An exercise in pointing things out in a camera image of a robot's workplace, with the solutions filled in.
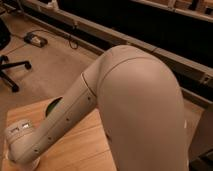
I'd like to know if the black office chair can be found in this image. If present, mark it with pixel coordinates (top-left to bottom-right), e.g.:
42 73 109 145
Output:
0 18 32 92

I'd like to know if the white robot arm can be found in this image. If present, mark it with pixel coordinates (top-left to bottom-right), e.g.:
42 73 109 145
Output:
5 45 189 171

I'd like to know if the green object behind arm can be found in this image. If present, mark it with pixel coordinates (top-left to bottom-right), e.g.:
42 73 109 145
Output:
45 97 62 117

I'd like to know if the power strip on floor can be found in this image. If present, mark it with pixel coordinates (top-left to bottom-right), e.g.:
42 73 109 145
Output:
24 33 48 48

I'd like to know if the metal frame shelf rail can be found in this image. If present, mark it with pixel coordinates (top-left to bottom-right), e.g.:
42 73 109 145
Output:
19 0 213 109

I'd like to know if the black cable on floor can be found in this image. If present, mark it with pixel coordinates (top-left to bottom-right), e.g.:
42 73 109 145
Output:
9 29 80 50

